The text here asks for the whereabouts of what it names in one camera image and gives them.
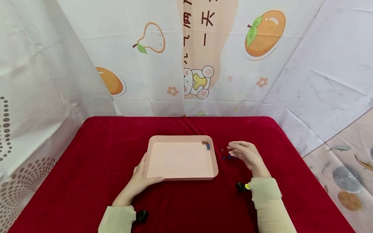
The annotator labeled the person's right hand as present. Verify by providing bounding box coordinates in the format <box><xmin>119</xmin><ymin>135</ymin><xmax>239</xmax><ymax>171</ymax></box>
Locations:
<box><xmin>227</xmin><ymin>141</ymin><xmax>272</xmax><ymax>179</ymax></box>

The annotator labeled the person's left hand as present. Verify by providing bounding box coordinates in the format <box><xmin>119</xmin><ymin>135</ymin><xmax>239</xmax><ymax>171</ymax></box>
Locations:
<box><xmin>126</xmin><ymin>152</ymin><xmax>165</xmax><ymax>195</ymax></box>

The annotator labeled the pink rectangular plastic tray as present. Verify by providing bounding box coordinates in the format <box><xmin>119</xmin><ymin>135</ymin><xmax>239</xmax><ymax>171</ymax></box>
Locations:
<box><xmin>145</xmin><ymin>135</ymin><xmax>219</xmax><ymax>181</ymax></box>

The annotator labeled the black wrist band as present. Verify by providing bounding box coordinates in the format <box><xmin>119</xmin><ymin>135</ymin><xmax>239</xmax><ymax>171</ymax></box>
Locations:
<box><xmin>235</xmin><ymin>182</ymin><xmax>251</xmax><ymax>194</ymax></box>
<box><xmin>132</xmin><ymin>210</ymin><xmax>149</xmax><ymax>225</ymax></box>

